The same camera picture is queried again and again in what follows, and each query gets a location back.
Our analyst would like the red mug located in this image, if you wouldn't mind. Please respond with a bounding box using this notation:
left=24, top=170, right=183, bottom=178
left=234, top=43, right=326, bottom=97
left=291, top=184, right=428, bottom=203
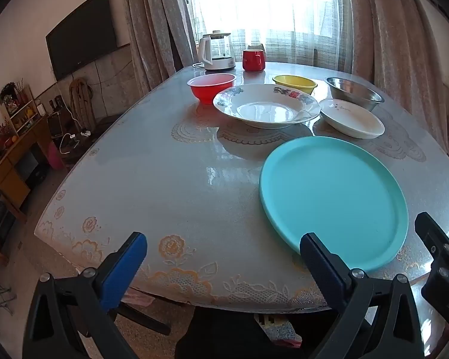
left=242, top=48, right=266, bottom=72

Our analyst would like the white sheer curtain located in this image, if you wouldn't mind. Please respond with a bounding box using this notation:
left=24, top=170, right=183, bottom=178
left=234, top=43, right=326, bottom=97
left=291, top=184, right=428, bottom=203
left=187, top=0, right=356, bottom=73

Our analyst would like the grey patterned curtain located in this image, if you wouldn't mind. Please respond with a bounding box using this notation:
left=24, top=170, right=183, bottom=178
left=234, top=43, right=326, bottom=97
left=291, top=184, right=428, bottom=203
left=340, top=0, right=449, bottom=150
left=120, top=0, right=195, bottom=94

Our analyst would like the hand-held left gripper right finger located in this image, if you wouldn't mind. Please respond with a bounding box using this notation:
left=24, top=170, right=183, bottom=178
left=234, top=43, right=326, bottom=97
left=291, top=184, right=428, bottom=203
left=300, top=233, right=424, bottom=359

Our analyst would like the shelf with decorations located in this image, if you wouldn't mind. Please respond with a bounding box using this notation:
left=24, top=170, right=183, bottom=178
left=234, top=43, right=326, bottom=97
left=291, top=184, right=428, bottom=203
left=0, top=80, right=38, bottom=135

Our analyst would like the stainless steel bowl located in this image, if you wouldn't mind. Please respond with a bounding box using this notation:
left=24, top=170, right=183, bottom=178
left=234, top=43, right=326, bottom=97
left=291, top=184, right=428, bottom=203
left=324, top=77, right=385, bottom=112

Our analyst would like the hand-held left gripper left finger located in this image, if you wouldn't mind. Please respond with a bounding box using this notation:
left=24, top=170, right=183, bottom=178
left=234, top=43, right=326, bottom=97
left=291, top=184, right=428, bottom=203
left=22, top=232, right=148, bottom=359

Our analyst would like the wooden cabinet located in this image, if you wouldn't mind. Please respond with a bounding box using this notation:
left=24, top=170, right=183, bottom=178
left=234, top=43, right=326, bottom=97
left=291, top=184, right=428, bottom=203
left=0, top=116, right=66, bottom=221

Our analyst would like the large floral deep plate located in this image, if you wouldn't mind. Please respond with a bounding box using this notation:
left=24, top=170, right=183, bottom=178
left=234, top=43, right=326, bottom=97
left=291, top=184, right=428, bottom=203
left=213, top=84, right=321, bottom=130

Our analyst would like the pink bin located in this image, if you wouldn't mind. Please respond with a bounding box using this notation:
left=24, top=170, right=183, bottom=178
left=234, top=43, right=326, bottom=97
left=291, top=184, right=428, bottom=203
left=47, top=145, right=64, bottom=171

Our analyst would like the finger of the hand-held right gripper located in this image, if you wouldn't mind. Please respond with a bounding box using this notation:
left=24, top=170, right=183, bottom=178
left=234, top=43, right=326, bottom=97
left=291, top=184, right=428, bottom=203
left=415, top=212, right=449, bottom=270

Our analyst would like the teal plate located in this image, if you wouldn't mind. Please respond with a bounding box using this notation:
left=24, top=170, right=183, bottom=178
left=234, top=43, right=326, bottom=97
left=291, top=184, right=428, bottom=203
left=259, top=137, right=409, bottom=273

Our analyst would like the white glass electric kettle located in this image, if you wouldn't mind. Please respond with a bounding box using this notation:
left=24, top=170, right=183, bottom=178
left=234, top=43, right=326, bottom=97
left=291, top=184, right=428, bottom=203
left=192, top=31, right=237, bottom=72

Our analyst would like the red plastic bowl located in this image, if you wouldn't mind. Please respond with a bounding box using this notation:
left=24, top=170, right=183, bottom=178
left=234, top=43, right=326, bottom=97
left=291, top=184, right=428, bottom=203
left=187, top=74, right=236, bottom=104

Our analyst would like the small white plate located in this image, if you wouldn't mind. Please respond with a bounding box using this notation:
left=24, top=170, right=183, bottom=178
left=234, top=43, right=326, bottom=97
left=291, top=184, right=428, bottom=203
left=319, top=98, right=386, bottom=139

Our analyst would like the yellow bowl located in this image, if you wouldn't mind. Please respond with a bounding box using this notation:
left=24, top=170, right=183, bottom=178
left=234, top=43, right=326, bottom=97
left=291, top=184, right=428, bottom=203
left=272, top=75, right=318, bottom=96

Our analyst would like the black wall television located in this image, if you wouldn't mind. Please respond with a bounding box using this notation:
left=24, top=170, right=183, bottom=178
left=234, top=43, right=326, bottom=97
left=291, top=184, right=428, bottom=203
left=45, top=0, right=119, bottom=82

